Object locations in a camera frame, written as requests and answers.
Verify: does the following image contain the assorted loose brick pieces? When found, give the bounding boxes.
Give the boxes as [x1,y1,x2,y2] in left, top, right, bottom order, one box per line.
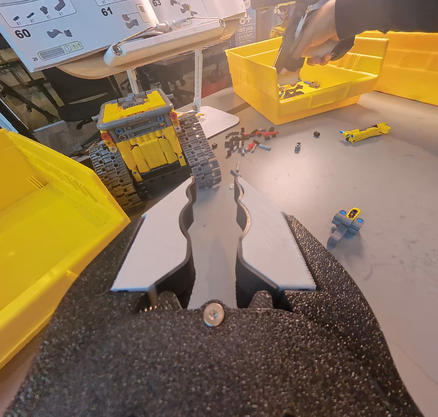
[278,77,320,100]

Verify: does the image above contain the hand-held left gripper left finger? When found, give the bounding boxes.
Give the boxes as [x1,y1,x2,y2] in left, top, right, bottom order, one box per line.
[110,176,197,306]

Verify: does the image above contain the yellow tracked toy bulldozer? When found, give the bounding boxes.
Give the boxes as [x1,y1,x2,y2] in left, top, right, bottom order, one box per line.
[89,90,222,212]

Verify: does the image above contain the yellow brick assembly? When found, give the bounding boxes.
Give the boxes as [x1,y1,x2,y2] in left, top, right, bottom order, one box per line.
[340,122,391,143]

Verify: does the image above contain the grey brick beam assembly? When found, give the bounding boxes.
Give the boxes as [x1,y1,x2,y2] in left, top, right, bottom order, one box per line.
[327,208,365,251]

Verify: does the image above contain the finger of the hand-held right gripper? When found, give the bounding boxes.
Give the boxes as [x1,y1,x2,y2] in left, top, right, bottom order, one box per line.
[276,12,300,75]
[278,10,311,85]

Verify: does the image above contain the pile of small black pins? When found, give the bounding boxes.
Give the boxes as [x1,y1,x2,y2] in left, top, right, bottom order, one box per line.
[224,126,278,158]

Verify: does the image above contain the printed toy kit box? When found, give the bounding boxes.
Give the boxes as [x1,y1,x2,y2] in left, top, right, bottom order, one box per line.
[236,0,346,46]

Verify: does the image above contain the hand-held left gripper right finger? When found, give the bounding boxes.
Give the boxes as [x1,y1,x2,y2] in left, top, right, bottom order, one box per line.
[234,176,318,293]

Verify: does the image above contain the grey desk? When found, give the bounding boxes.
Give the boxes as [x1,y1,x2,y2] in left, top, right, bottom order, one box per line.
[0,90,438,417]

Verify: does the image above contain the black office chair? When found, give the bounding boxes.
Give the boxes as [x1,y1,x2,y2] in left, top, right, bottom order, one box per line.
[41,67,120,124]

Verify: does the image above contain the person's right hand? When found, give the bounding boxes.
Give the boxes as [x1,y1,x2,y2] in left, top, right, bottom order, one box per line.
[294,0,356,66]

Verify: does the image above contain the yellow storage bin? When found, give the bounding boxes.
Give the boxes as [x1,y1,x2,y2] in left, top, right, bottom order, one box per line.
[225,36,390,125]
[0,128,131,370]
[375,31,438,106]

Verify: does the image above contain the person's right forearm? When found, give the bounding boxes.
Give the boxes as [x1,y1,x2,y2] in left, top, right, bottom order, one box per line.
[335,0,438,41]

